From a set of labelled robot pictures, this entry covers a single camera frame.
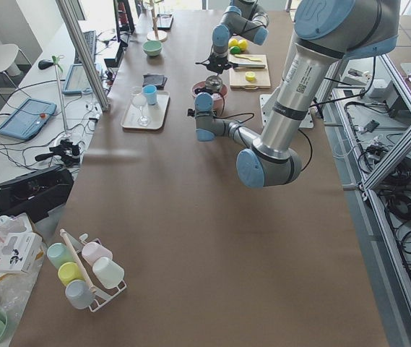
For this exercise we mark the green bowl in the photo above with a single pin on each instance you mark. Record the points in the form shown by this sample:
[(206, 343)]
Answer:
[(152, 48)]

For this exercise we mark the white cup rack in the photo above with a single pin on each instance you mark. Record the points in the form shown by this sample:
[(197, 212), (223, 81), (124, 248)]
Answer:
[(103, 296)]

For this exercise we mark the yellow lemon near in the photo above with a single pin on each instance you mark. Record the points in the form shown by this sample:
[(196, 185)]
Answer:
[(243, 44)]

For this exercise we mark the green lime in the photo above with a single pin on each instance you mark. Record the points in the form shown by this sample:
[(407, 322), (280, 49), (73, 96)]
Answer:
[(235, 50)]

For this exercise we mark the knife on board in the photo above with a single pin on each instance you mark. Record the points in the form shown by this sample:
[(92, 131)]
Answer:
[(247, 66)]

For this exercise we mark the green upturned cup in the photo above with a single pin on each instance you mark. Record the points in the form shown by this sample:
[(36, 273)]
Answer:
[(58, 254)]

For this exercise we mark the yellow lemon far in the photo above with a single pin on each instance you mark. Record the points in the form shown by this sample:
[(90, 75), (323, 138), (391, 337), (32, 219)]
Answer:
[(232, 43)]

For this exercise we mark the teach pendant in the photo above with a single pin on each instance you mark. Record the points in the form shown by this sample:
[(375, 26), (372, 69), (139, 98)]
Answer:
[(28, 119), (76, 80)]

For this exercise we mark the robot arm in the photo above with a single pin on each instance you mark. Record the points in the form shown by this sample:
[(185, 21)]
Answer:
[(247, 19), (324, 32)]

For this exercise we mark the aluminium frame post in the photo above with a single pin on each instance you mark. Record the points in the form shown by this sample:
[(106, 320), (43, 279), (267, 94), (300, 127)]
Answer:
[(69, 17)]

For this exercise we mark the beige serving tray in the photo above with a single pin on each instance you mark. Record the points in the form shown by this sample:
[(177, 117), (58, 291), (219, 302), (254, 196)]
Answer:
[(156, 113)]

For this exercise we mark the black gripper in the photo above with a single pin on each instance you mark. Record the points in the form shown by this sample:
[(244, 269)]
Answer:
[(218, 61)]

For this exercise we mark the half lemon slice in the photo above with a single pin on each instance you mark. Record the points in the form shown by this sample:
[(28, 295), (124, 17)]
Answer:
[(250, 76)]

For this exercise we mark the teach pendant far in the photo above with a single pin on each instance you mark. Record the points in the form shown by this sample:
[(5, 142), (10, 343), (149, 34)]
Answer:
[(76, 80)]

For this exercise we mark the pink bowl of ice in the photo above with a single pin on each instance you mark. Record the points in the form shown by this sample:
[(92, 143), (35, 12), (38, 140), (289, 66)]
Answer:
[(223, 94)]

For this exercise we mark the blue cup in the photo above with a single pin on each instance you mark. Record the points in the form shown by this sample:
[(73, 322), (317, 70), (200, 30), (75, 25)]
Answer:
[(150, 93)]

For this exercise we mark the white upturned cup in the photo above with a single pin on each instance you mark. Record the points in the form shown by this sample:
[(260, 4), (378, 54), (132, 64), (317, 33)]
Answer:
[(108, 272)]

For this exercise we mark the teach pendant near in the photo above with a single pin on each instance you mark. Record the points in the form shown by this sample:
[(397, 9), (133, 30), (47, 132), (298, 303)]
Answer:
[(28, 119)]

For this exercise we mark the clear wine glass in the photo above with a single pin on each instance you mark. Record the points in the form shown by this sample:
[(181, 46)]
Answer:
[(139, 101)]

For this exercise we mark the black monitor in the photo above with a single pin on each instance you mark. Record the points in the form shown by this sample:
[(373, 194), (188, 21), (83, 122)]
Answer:
[(124, 21)]

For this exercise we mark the black keyboard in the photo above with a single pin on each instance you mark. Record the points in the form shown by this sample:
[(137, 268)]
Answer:
[(90, 38)]

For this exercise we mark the grey folded cloth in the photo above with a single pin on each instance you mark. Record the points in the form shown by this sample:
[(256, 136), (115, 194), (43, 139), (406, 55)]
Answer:
[(158, 80)]

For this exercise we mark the white cardboard box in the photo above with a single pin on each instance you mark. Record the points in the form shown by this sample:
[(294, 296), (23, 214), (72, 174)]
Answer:
[(19, 252)]

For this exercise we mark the pink upturned cup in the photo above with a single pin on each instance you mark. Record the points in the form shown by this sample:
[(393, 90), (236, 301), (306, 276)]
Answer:
[(93, 251)]

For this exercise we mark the yellow lemon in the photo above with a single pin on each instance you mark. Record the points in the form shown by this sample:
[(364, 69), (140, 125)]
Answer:
[(243, 44), (232, 43)]

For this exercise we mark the wooden glass stand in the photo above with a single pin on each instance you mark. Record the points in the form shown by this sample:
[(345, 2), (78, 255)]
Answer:
[(155, 33)]

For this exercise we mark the wooden cutting board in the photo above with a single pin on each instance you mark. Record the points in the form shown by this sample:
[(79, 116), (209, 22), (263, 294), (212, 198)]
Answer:
[(252, 71)]

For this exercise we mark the yellow upturned cup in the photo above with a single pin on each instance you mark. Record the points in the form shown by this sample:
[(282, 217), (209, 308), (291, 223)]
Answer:
[(68, 272)]

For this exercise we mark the grey upturned cup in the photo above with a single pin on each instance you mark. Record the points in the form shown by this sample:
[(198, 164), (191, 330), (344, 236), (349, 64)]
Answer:
[(79, 294)]

